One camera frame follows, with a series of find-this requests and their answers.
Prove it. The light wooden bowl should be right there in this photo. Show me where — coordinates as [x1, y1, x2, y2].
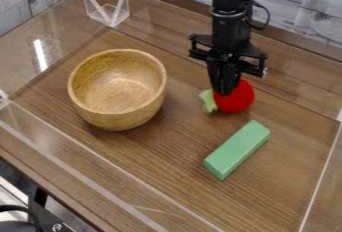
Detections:
[67, 49, 167, 131]

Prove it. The green rectangular block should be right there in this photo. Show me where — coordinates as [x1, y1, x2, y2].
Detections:
[203, 120, 271, 180]

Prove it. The black cable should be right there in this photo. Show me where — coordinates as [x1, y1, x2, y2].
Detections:
[0, 204, 32, 232]

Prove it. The black table leg clamp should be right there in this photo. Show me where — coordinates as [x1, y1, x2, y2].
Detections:
[28, 188, 76, 232]

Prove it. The clear acrylic tray wall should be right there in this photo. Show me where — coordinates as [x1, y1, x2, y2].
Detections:
[0, 91, 223, 232]

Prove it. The red plush fruit green leaf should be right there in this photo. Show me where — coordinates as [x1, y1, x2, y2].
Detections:
[199, 79, 255, 113]

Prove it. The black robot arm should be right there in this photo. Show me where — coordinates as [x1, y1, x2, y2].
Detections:
[190, 0, 270, 96]

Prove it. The clear acrylic corner bracket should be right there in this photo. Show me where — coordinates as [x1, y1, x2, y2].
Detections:
[84, 0, 130, 28]

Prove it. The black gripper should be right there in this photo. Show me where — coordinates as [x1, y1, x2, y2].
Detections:
[190, 9, 267, 95]

